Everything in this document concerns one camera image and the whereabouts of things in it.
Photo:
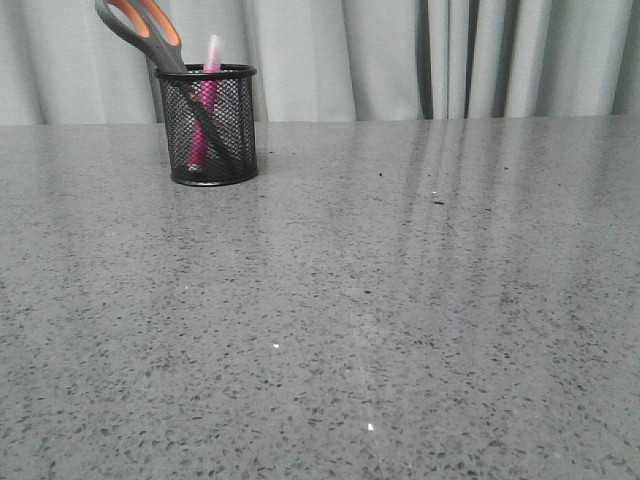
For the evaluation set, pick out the pink highlighter pen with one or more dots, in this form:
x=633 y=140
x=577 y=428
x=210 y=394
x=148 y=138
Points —
x=206 y=97

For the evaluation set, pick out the black mesh pen holder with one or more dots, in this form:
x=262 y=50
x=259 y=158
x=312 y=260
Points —
x=233 y=116

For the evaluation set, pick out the grey orange handled scissors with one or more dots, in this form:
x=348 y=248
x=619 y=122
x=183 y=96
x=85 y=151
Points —
x=144 y=25

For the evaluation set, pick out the grey curtain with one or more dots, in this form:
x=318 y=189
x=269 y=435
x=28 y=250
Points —
x=335 y=60

